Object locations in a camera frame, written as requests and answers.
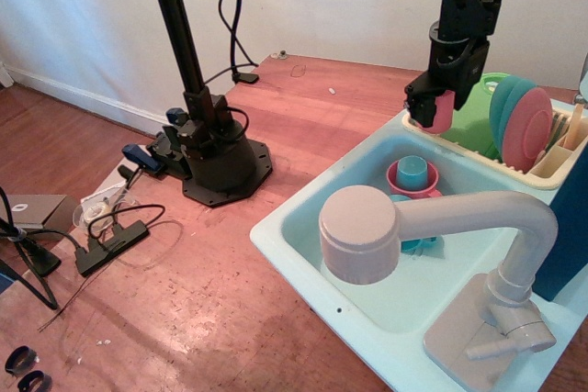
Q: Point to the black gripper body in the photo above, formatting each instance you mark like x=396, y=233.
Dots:
x=453, y=65

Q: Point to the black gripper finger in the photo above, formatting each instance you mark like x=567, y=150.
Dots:
x=422, y=108

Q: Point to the pink plastic cup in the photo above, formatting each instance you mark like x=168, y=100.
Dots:
x=444, y=108

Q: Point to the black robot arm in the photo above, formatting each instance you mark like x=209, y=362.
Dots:
x=207, y=149

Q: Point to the blue cup in sink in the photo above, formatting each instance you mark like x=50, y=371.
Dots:
x=412, y=173

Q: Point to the pink bowl in sink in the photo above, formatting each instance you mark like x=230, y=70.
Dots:
x=430, y=191

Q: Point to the teal cup behind faucet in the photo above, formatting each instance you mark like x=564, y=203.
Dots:
x=413, y=245

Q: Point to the dark blue sink backboard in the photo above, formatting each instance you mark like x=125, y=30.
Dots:
x=569, y=253

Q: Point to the light blue toy sink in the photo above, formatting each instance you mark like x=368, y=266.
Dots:
x=459, y=316

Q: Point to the teal plate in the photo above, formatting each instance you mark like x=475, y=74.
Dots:
x=501, y=92
x=519, y=89

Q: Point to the green cutting board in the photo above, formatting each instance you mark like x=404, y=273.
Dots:
x=470, y=125

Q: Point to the pink plate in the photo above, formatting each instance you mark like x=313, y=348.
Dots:
x=527, y=130

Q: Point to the orange utensil in rack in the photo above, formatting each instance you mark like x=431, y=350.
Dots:
x=574, y=125

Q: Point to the blue clamp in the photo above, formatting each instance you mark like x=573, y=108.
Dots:
x=135, y=153

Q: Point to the clear plastic bag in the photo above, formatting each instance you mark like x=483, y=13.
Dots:
x=92, y=213

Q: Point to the black usb hub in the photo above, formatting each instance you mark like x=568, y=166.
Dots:
x=99, y=254

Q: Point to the grey box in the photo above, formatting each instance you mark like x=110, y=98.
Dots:
x=43, y=212

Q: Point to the black power plug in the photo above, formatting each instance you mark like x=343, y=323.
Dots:
x=43, y=261

